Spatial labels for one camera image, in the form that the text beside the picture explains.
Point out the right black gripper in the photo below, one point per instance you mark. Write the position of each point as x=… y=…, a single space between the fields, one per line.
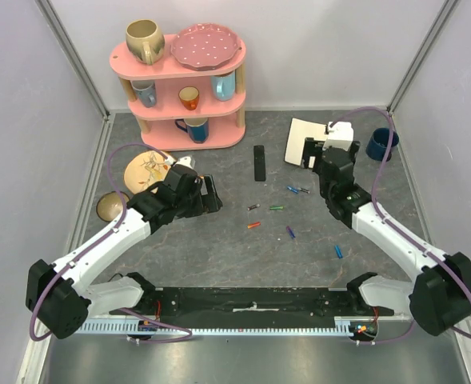
x=313 y=150

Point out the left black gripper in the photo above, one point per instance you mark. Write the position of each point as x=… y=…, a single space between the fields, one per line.
x=209 y=202

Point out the black remote control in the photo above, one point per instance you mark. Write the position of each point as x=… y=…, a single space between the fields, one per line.
x=259 y=163

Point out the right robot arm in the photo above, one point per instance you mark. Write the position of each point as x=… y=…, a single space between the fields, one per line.
x=437 y=295

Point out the white square plate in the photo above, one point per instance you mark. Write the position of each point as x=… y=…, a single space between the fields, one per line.
x=299 y=131

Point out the black silver battery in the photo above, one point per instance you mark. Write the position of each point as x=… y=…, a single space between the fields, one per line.
x=253 y=207

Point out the orange red battery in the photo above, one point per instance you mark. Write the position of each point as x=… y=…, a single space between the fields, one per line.
x=253 y=225

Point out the navy blue mug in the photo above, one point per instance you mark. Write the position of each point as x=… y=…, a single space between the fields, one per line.
x=378 y=142

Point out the dark blue mug on shelf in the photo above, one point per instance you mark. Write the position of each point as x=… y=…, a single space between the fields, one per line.
x=197 y=128

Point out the beige bird-painted plate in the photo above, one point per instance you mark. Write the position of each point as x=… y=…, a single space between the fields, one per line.
x=146 y=169

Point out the purple battery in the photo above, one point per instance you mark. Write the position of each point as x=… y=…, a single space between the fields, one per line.
x=291 y=233

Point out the pink three-tier shelf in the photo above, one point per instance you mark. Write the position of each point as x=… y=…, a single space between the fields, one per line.
x=161 y=94

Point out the brown ceramic bowl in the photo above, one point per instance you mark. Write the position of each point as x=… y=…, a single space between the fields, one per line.
x=109 y=206

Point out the light blue battery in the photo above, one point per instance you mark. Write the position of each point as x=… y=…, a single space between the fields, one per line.
x=338 y=252

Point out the orange cup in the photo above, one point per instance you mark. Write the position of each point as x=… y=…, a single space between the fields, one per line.
x=189 y=97

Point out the light blue mug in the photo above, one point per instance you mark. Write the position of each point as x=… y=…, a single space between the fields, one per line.
x=223 y=86

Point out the grey blue mug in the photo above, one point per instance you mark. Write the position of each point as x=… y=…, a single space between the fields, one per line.
x=145 y=91

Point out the pink polka dot plate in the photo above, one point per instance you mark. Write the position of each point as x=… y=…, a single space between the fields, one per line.
x=205 y=46

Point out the beige ceramic mug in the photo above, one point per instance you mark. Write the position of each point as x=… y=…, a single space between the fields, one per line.
x=145 y=41

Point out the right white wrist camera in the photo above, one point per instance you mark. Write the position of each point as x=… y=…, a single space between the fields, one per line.
x=339 y=135

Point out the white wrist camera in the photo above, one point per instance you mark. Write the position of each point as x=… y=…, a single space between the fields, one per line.
x=339 y=135
x=187 y=161

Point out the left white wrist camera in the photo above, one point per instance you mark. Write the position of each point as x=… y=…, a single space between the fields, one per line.
x=187 y=161

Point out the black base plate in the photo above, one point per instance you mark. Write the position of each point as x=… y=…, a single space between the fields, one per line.
x=252 y=307

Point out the white slotted cable duct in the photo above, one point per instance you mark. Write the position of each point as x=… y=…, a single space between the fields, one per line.
x=124 y=325

